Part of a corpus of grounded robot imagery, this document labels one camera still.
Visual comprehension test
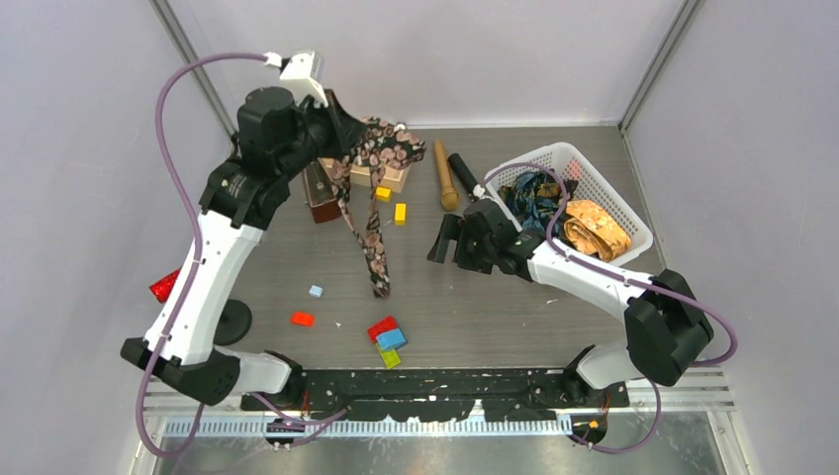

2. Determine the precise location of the yellow green translucent brick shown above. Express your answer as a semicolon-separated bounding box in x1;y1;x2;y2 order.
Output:
376;344;402;369

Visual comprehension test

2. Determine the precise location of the red toy brick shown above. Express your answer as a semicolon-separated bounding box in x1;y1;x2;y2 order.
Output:
367;316;400;343

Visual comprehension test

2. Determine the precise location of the white plastic basket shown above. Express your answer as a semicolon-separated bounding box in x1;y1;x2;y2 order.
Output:
484;142;653;267

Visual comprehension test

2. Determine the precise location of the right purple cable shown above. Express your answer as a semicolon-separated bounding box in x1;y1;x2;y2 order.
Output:
481;161;739;455

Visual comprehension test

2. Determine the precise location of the black microphone silver head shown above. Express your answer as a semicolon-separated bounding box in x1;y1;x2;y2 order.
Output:
447;153;483;202

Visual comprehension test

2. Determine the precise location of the wooden compartment tray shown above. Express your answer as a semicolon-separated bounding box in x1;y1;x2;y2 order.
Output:
318;153;413;195

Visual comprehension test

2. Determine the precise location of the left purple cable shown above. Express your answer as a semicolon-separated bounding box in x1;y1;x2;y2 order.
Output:
134;51;348;460

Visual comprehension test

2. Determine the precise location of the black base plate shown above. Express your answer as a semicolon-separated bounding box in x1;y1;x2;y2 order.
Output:
240;368;629;423

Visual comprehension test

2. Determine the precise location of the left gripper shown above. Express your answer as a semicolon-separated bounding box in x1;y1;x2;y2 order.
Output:
278;89;367;181

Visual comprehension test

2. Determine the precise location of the black pink floral tie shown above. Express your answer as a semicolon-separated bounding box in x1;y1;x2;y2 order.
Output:
327;116;427;300

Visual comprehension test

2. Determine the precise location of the orange gold tie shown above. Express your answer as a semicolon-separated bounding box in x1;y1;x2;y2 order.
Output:
563;200;632;262

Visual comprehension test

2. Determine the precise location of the blue patterned tie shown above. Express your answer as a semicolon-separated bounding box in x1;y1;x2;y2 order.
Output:
498;171;571;245

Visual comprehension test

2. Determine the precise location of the purple cable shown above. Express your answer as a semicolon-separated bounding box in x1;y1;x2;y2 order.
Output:
481;161;739;455
134;51;348;460

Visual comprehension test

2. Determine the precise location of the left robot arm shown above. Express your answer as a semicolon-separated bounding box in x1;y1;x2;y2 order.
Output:
121;86;366;410

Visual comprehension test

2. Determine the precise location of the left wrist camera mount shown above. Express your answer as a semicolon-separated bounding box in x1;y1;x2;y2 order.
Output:
264;50;328;108

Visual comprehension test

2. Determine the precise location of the blue toy brick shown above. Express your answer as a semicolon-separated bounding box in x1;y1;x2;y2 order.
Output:
376;329;407;351

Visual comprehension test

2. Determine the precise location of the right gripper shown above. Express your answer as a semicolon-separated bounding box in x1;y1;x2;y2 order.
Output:
427;214;496;276

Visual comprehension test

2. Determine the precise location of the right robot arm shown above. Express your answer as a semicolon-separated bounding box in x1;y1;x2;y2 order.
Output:
426;199;713;407

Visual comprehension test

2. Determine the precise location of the yellow block near tray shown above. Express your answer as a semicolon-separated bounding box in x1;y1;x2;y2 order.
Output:
373;186;393;202

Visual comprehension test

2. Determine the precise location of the yellow block upright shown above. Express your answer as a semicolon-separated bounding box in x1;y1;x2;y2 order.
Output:
394;203;407;226

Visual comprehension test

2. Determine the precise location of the red glitter microphone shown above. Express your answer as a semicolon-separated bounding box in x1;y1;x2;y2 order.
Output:
149;268;181;304

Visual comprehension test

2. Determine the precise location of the brown wooden metronome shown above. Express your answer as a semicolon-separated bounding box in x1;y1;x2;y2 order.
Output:
303;161;341;224

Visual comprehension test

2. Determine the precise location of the orange red small brick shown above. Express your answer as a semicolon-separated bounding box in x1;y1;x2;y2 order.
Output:
289;312;315;328

